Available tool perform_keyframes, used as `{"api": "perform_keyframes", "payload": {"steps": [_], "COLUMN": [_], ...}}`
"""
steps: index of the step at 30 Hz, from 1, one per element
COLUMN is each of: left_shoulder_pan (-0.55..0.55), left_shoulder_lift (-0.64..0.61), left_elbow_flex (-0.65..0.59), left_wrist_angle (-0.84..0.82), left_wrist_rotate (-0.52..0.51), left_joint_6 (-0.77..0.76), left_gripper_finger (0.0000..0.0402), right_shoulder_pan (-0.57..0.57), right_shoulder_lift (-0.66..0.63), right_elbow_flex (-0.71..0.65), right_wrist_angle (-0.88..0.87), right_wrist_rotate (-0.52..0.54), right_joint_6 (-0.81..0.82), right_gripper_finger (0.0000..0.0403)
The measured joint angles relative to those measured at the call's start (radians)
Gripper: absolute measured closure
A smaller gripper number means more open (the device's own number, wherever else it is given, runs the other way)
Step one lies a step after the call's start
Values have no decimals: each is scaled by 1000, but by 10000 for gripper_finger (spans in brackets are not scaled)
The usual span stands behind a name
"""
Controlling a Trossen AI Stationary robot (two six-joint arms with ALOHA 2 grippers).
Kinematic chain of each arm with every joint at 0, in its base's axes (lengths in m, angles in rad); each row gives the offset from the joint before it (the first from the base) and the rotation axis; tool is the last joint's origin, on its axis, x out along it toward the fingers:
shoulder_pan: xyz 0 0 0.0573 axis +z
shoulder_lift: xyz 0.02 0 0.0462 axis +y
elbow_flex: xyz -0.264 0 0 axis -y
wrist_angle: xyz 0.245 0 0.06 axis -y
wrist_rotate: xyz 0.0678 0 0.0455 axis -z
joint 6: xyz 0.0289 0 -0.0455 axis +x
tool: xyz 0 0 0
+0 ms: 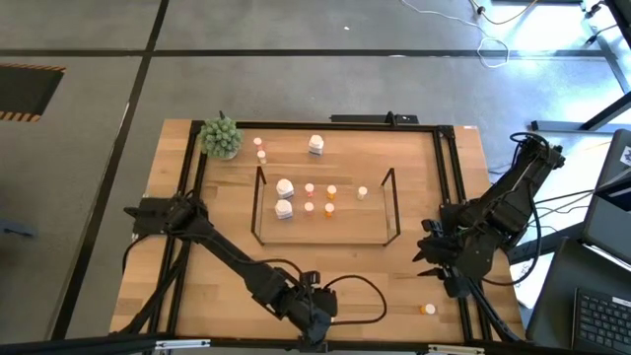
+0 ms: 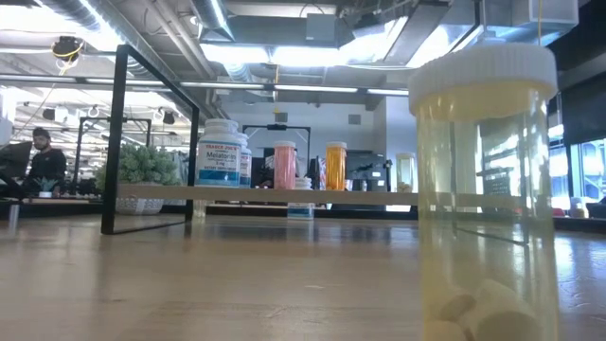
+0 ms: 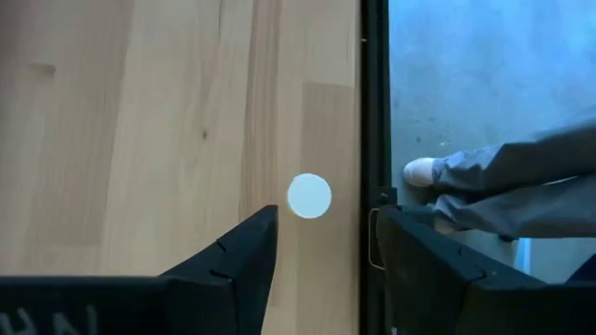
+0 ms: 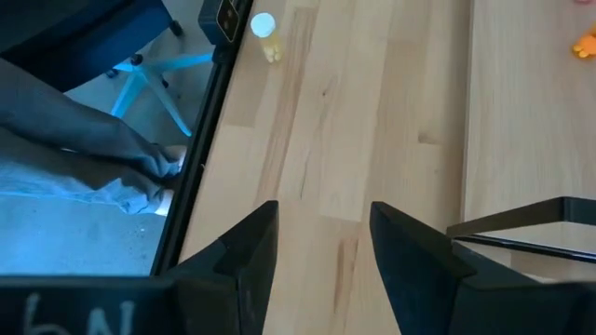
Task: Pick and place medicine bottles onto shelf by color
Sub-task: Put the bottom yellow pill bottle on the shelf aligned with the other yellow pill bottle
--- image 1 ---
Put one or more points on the grey laptop with sticker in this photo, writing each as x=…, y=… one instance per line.
x=611, y=222

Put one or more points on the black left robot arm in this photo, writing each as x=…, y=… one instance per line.
x=231, y=256

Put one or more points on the black mat with hazard stripes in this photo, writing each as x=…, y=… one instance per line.
x=24, y=91

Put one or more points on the silver aluminium bracket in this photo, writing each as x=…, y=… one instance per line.
x=182, y=344
x=456, y=350

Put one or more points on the black aluminium table frame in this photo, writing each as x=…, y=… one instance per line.
x=320, y=126

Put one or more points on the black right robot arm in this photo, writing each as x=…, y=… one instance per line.
x=522, y=197

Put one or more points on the white paper sheet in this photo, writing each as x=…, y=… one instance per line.
x=525, y=291

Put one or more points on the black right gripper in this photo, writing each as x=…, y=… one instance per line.
x=458, y=251

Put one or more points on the long black bar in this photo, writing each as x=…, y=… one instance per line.
x=355, y=119

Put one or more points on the black metal desk leg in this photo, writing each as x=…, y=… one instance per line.
x=552, y=244
x=557, y=125

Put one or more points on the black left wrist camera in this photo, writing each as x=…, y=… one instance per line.
x=326, y=302

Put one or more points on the white vial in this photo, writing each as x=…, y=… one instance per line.
x=362, y=190

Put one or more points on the grey laptop with keyboard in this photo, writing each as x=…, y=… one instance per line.
x=557, y=296

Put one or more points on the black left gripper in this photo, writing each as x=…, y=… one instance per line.
x=313, y=328

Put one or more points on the green artificial potted plant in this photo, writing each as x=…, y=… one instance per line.
x=221, y=138

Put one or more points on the clear acrylic bin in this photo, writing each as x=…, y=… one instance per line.
x=345, y=227

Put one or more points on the pink pill bottle white cap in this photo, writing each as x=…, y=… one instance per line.
x=257, y=142
x=309, y=206
x=309, y=188

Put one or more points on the white melatonin supplement bottle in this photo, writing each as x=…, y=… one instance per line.
x=316, y=143
x=285, y=188
x=283, y=209

